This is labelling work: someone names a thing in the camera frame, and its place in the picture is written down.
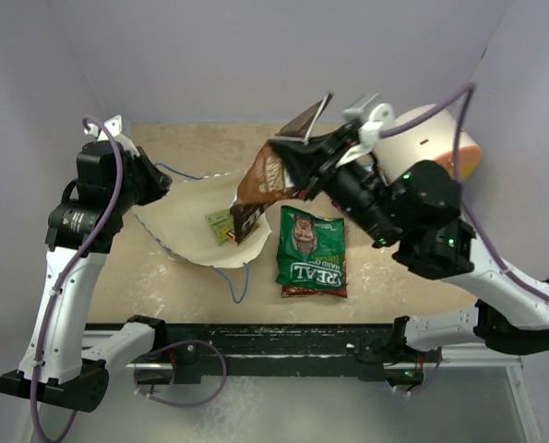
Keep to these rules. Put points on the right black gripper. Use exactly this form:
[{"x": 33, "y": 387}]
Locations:
[{"x": 304, "y": 158}]

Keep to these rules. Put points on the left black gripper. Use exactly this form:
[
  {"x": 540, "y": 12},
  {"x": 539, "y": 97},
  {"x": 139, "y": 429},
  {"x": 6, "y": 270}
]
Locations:
[{"x": 159, "y": 181}]

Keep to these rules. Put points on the brown sea salt chips bag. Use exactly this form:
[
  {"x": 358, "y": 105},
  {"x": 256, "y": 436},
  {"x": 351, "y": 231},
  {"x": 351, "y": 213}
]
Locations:
[{"x": 267, "y": 181}]

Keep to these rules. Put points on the blue checkered paper bag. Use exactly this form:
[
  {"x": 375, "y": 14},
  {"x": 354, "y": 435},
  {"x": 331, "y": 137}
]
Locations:
[{"x": 177, "y": 223}]

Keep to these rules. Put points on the light green snack packet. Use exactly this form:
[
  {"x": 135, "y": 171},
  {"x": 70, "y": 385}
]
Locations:
[{"x": 220, "y": 222}]

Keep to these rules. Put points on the green chips bag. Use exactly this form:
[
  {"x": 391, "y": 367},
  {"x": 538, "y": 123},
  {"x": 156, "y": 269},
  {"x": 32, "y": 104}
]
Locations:
[{"x": 311, "y": 251}]

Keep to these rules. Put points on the red Doritos bag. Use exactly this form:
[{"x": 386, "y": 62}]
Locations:
[{"x": 289, "y": 291}]

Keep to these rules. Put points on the yellow M&M's packet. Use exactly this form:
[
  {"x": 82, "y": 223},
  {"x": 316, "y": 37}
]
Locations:
[{"x": 230, "y": 235}]

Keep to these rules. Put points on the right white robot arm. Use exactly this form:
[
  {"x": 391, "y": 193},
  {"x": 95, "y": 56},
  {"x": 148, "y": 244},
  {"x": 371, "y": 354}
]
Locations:
[{"x": 418, "y": 213}]

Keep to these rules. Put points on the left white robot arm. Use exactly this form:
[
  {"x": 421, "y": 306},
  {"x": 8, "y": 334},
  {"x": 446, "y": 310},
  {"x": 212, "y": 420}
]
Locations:
[{"x": 55, "y": 369}]

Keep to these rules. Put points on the beige and orange cylinder device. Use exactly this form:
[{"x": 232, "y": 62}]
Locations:
[{"x": 431, "y": 140}]

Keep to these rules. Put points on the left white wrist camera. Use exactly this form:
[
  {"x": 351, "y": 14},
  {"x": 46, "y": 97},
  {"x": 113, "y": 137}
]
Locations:
[{"x": 117, "y": 126}]

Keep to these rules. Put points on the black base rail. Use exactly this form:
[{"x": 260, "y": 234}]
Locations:
[{"x": 368, "y": 352}]

